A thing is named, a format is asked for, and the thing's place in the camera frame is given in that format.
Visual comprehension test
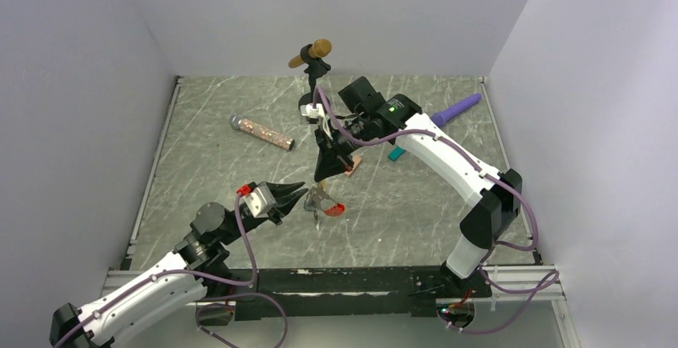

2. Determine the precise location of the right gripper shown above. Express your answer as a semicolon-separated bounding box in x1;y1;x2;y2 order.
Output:
314;113;373;182

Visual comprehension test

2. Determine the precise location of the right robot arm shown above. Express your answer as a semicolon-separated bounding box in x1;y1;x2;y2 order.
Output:
299;77;522;297

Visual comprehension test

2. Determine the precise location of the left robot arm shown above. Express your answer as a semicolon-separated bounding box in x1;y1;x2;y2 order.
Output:
49;182;308;347

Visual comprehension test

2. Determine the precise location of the wooden block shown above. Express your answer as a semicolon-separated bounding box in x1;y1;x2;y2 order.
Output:
344;155;362;177

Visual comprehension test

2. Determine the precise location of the teal block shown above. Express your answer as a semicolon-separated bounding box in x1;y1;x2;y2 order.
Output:
388;146;405;162

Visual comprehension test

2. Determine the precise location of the glitter microphone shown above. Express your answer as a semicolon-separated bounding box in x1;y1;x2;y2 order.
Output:
229;114;295;151

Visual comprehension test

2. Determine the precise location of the black microphone stand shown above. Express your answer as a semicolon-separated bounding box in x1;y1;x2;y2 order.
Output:
298;58;332;107

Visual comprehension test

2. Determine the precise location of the gold microphone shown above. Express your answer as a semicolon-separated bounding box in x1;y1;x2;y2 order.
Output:
288;38;333;69

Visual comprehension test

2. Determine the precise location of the purple microphone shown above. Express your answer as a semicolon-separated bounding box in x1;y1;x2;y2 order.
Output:
430;93;481;128

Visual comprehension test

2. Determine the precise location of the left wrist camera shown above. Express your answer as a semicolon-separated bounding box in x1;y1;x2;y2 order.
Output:
237;182;277;218

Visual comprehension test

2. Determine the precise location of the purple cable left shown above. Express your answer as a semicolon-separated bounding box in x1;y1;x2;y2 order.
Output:
53;205;289;348

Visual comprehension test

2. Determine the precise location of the purple cable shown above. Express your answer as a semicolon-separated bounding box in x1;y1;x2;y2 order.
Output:
312;86;560;336
53;205;289;348

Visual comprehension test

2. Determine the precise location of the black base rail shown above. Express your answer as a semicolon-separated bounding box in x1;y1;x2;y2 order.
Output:
203;266;492;321

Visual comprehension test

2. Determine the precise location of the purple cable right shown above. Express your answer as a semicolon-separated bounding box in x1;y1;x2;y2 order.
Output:
312;86;560;336

